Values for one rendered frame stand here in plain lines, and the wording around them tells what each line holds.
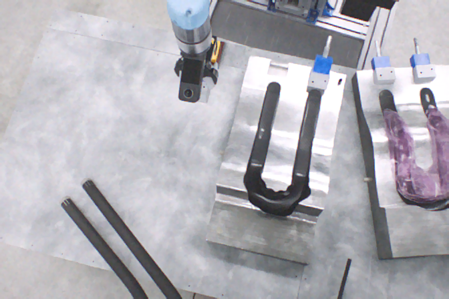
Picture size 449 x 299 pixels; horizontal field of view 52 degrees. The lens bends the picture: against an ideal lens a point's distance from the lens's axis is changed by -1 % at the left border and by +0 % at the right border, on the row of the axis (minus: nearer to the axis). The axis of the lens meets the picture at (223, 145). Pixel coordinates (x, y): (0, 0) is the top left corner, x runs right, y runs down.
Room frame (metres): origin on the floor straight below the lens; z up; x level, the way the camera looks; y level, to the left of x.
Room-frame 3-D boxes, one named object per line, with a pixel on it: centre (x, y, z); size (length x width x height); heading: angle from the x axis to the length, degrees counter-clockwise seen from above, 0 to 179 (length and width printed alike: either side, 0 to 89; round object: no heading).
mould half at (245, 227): (0.29, -0.14, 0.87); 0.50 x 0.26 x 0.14; 162
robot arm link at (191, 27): (0.49, 0.04, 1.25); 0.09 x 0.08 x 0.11; 1
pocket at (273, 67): (0.52, -0.16, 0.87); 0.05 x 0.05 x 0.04; 72
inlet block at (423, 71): (0.53, -0.55, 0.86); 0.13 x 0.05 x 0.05; 179
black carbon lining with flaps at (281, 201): (0.31, -0.15, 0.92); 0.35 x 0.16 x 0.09; 162
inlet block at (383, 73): (0.53, -0.45, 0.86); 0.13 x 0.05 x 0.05; 179
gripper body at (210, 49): (0.49, 0.04, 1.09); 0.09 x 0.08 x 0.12; 162
